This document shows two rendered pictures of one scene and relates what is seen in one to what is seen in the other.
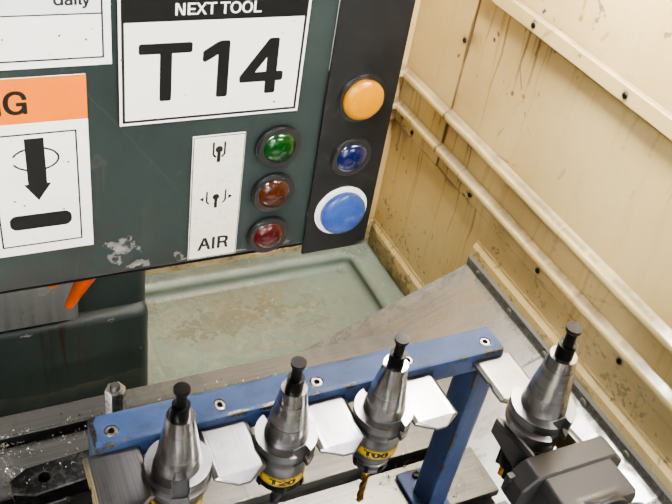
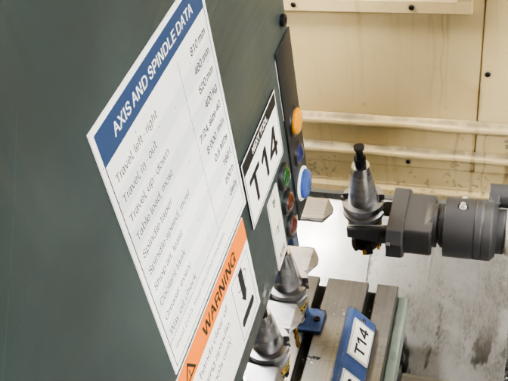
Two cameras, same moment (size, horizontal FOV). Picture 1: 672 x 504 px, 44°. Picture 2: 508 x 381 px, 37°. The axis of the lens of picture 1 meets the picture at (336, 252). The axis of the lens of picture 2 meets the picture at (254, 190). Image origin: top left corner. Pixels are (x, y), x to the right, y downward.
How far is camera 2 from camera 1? 0.43 m
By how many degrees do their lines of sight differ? 27
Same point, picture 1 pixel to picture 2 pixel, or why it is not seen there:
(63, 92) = (240, 235)
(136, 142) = (257, 231)
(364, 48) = (289, 97)
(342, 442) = (292, 317)
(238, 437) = (249, 370)
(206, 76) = (264, 171)
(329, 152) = (293, 159)
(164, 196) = (267, 247)
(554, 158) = not seen: hidden behind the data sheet
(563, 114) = not seen: hidden behind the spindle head
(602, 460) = (410, 197)
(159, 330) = not seen: outside the picture
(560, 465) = (401, 217)
